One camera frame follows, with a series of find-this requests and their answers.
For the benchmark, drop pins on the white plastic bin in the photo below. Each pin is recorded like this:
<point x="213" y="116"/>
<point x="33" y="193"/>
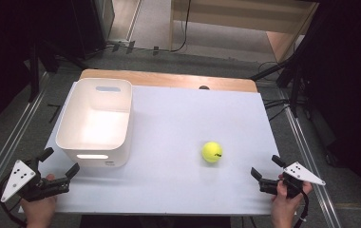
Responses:
<point x="96" y="126"/>

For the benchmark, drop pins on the dark cabinet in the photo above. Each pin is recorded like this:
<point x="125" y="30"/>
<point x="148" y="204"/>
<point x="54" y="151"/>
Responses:
<point x="88" y="25"/>

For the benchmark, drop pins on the yellow tennis ball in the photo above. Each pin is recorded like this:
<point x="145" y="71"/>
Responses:
<point x="212" y="152"/>

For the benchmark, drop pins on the person's right hand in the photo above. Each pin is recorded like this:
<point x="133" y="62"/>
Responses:
<point x="288" y="202"/>

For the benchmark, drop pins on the wooden table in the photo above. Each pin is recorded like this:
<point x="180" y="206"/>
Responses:
<point x="169" y="79"/>

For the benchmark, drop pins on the black stand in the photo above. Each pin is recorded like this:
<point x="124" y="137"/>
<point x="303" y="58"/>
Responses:
<point x="39" y="63"/>
<point x="291" y="76"/>

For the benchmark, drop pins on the metal floor rail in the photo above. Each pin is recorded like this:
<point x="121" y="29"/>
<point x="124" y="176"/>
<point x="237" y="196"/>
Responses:
<point x="9" y="145"/>
<point x="311" y="164"/>

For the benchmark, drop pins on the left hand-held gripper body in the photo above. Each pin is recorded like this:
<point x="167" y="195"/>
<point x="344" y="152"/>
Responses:
<point x="22" y="180"/>

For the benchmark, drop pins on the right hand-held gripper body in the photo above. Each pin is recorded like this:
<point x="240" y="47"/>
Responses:
<point x="291" y="179"/>

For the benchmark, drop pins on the person's left hand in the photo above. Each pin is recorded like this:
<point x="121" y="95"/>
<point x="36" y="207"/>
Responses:
<point x="40" y="209"/>

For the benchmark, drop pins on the wooden shelf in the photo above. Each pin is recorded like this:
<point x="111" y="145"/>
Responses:
<point x="232" y="22"/>

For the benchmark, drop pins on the white board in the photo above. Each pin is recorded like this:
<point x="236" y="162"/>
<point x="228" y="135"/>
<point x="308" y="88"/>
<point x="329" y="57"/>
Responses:
<point x="175" y="152"/>

